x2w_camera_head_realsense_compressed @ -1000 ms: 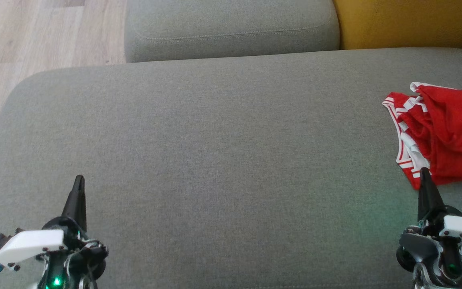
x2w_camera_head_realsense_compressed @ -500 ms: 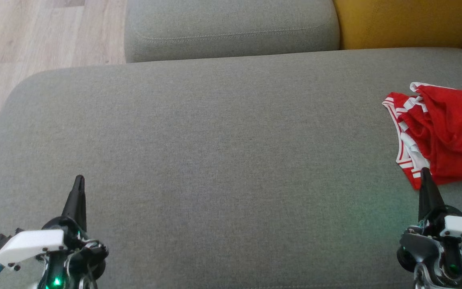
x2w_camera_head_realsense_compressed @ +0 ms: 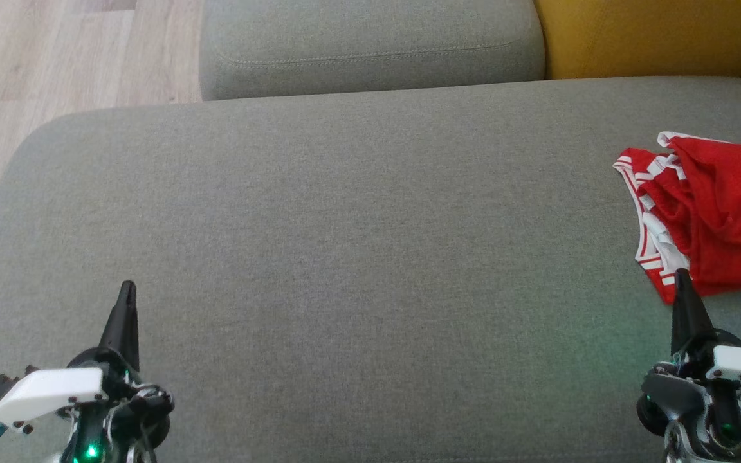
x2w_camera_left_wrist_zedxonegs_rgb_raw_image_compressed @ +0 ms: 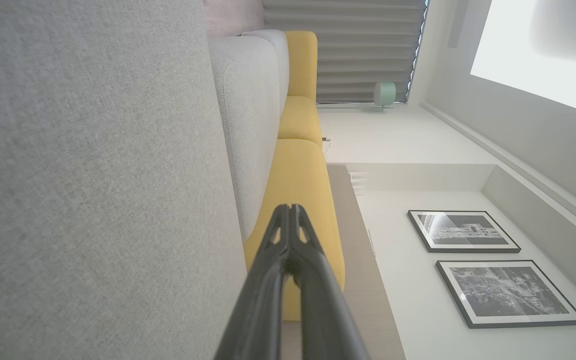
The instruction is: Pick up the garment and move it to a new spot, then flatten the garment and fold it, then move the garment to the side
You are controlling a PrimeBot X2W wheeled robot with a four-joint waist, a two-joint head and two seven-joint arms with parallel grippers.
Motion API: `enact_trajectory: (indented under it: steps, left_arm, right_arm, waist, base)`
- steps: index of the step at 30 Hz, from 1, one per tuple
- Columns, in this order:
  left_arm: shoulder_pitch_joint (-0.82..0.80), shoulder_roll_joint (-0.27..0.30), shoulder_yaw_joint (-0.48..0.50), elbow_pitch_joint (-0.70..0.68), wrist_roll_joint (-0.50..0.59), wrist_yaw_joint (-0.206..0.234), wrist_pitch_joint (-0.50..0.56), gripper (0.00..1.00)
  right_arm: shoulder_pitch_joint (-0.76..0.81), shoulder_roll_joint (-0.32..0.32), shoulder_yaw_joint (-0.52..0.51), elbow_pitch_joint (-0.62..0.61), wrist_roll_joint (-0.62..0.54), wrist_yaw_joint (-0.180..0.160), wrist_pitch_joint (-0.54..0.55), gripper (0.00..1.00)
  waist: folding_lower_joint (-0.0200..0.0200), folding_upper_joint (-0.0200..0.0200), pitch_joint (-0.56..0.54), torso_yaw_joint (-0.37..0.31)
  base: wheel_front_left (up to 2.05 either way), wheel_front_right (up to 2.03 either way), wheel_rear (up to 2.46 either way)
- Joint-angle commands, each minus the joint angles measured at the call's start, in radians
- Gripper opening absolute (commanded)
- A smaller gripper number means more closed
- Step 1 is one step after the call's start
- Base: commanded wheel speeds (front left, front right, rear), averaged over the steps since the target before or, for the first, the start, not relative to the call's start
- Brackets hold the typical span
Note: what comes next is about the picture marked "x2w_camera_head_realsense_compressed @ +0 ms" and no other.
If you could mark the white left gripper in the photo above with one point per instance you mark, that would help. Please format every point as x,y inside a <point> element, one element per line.
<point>49,392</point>

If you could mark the red shorts with white stripe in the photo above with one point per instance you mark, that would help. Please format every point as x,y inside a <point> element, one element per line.
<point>731,206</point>

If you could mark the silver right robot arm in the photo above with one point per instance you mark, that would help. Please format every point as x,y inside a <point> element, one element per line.
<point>673,392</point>

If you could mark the grey sofa seat cushion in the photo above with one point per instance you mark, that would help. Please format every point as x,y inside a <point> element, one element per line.
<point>370,257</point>

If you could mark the yellow sofa cushion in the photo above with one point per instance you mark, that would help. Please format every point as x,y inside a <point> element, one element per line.
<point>653,35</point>

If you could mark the grey sofa back cushion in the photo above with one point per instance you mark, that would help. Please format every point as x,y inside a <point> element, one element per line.
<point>370,38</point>

